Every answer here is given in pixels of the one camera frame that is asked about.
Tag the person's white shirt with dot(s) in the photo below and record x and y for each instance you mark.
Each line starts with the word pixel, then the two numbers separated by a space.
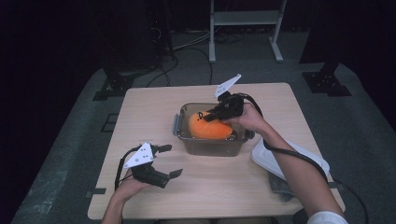
pixel 327 218

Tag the black stand base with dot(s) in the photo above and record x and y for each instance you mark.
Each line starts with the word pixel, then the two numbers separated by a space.
pixel 118 84
pixel 323 82

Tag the clear plastic storage box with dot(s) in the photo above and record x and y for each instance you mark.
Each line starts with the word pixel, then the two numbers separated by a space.
pixel 211 147

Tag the orange plush toy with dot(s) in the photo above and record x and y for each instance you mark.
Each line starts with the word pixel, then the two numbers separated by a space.
pixel 208 129

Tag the white metal stand frame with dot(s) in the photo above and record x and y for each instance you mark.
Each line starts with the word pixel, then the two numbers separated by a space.
pixel 246 18

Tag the black equipment rack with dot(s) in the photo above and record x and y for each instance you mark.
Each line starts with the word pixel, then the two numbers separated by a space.
pixel 162 31

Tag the white box lid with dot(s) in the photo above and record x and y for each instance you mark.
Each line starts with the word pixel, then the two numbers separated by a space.
pixel 264 158

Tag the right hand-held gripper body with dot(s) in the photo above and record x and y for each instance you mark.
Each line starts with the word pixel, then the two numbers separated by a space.
pixel 233 107

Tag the black chair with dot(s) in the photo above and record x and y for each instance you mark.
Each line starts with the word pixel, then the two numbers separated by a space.
pixel 300 217

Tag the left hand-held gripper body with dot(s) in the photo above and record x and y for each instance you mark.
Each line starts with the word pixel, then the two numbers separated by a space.
pixel 140 158

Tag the person's left hand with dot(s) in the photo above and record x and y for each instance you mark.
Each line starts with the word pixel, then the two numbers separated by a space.
pixel 130 188

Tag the person's right hand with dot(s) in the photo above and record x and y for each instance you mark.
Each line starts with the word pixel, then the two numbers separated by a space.
pixel 252 121

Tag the black tape strip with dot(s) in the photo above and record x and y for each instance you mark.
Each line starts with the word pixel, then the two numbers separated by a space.
pixel 96 191
pixel 337 185

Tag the grey fluffy cloth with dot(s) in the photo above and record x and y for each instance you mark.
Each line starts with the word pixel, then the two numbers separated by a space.
pixel 280 186

